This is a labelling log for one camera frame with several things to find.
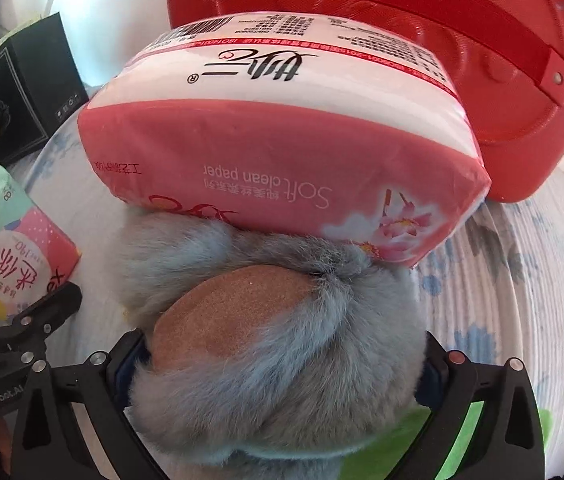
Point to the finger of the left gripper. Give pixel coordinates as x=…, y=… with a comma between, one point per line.
x=42, y=319

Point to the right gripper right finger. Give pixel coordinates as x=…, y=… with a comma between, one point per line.
x=492, y=405

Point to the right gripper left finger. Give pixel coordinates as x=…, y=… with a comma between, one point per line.
x=48, y=442

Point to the pastel tissue pack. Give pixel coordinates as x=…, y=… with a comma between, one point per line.
x=36, y=257

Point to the grey furry slipper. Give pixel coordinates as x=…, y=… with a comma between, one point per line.
x=270, y=356

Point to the pink tissue pack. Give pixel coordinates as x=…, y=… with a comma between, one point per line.
x=267, y=121

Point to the black box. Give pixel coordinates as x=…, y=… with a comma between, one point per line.
x=40, y=88

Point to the red hard carry case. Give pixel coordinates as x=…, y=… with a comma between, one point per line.
x=505, y=58

